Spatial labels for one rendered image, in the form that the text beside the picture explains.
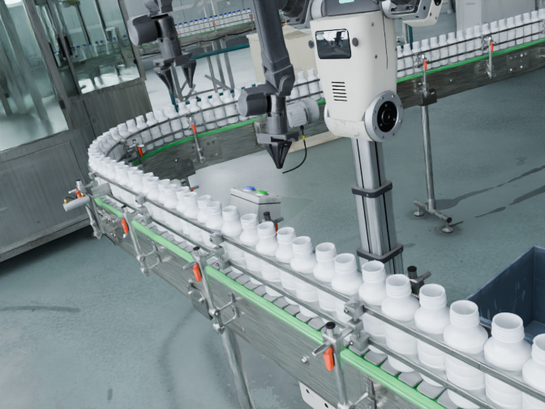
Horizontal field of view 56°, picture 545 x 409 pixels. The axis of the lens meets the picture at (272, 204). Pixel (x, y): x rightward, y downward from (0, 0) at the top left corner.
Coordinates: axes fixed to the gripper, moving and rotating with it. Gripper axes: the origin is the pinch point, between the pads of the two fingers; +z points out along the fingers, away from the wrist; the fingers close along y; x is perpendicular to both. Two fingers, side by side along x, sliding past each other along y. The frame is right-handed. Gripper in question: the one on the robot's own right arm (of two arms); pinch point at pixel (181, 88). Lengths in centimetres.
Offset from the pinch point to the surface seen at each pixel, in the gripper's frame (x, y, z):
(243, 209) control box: 26.2, 3.6, 31.7
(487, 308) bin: 85, -18, 51
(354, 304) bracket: 85, 20, 28
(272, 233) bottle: 57, 16, 24
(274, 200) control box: 32.6, -2.7, 30.2
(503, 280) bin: 85, -24, 47
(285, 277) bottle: 62, 18, 32
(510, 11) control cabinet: -214, -554, 66
